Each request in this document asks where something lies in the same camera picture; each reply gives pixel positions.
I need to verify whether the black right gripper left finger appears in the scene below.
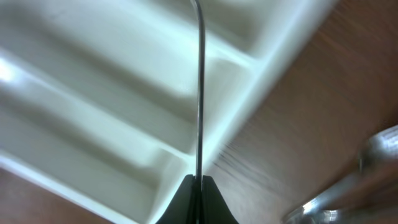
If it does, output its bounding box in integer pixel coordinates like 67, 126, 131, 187
156, 174, 196, 224

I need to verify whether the large steel spoon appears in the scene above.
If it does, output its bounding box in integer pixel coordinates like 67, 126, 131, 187
282, 126, 397, 223

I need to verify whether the steel fork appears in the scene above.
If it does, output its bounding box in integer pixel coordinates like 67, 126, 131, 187
190, 0, 206, 181

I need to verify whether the white plastic cutlery tray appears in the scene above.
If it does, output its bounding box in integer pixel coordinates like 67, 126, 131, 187
1, 0, 336, 223

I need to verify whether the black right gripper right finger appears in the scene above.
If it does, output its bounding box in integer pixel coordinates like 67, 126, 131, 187
202, 175, 238, 224

